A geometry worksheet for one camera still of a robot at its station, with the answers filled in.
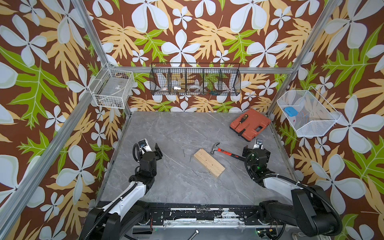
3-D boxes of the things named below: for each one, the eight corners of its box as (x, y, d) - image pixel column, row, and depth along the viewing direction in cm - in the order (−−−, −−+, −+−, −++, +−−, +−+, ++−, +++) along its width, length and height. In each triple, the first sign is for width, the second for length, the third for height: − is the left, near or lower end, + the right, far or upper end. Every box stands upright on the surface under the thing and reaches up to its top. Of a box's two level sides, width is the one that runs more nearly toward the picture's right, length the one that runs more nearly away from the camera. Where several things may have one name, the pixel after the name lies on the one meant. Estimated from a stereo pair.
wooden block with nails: (192, 158, 98) (192, 155, 94) (201, 150, 101) (201, 147, 98) (216, 179, 89) (217, 177, 85) (224, 170, 92) (225, 167, 89)
